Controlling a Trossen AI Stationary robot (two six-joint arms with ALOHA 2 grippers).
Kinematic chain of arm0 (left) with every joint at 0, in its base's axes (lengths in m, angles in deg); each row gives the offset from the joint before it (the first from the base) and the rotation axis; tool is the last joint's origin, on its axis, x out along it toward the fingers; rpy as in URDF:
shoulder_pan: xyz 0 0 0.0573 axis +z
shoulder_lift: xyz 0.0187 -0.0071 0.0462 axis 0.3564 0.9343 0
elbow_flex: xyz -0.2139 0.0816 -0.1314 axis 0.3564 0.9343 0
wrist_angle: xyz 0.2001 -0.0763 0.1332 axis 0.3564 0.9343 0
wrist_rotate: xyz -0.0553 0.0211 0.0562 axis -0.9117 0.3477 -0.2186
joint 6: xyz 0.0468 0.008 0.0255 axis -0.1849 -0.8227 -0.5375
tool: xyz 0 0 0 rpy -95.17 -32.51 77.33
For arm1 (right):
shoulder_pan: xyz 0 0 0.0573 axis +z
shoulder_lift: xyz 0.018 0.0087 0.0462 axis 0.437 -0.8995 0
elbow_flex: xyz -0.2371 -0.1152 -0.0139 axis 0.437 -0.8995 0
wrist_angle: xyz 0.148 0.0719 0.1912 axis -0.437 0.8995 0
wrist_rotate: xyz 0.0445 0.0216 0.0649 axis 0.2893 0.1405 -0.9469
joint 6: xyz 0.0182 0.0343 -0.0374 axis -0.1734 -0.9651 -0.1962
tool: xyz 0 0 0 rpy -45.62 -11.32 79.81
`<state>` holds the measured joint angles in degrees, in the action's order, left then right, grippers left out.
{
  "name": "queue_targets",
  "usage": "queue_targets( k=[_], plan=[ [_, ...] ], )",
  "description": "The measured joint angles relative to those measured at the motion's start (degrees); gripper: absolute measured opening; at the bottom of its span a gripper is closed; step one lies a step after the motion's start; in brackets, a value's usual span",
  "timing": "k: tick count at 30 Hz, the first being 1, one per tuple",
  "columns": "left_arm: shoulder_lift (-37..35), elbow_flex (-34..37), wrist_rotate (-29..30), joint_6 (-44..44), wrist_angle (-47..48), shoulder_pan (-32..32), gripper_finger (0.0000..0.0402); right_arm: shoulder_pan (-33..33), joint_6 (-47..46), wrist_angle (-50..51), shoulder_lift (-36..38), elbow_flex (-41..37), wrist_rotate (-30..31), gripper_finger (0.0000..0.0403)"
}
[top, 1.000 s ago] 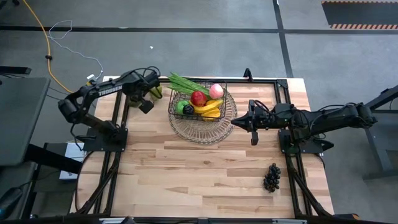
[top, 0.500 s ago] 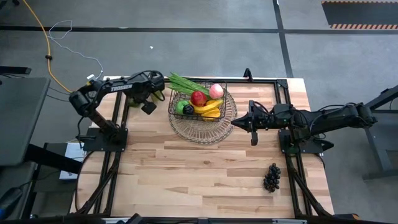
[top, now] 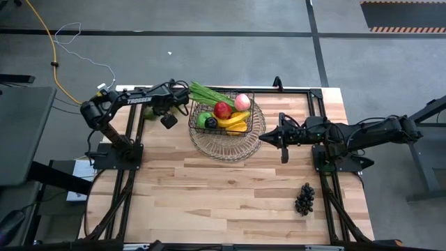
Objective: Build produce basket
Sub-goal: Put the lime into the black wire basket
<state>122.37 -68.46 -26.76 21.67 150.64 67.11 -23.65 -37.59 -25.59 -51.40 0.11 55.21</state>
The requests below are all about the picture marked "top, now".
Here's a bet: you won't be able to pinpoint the yellow banana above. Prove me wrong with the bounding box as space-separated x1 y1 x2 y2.
212 110 252 128

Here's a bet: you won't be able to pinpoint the white box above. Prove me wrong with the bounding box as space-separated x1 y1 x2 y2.
66 159 98 202

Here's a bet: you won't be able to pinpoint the red apple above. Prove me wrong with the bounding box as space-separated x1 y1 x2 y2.
213 101 233 121

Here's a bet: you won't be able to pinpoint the black mat hazard stripes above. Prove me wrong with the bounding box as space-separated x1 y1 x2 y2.
360 0 446 35

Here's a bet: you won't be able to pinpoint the black wire basket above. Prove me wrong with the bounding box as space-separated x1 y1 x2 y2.
187 89 256 137

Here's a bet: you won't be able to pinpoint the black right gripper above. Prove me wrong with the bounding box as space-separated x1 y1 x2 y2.
259 112 316 164

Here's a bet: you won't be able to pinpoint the yellow extension cable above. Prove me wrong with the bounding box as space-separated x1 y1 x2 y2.
24 0 84 105

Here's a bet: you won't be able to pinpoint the green bean pod bundle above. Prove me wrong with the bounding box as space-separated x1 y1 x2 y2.
187 80 238 112

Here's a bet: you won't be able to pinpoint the green apple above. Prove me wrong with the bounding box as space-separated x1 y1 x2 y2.
196 111 213 129

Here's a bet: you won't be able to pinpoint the pink peach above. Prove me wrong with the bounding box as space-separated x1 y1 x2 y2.
233 93 252 112

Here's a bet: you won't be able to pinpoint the black aluminium rig frame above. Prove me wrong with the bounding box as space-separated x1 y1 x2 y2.
83 75 377 251

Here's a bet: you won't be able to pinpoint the black desk leg frame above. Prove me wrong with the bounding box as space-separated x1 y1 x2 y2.
406 96 446 203

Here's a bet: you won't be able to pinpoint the silver aluminium bracket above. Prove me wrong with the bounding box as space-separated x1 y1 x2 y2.
121 243 151 251
305 245 345 251

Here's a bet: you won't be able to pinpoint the white charger cable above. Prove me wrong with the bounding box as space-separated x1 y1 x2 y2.
54 22 116 90

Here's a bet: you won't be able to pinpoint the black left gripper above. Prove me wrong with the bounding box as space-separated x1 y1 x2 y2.
153 80 191 130

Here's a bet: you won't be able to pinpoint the grey desk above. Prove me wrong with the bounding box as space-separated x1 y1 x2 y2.
0 86 57 188

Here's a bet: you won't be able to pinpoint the black grape bunch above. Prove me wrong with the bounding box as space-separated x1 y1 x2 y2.
294 182 316 217

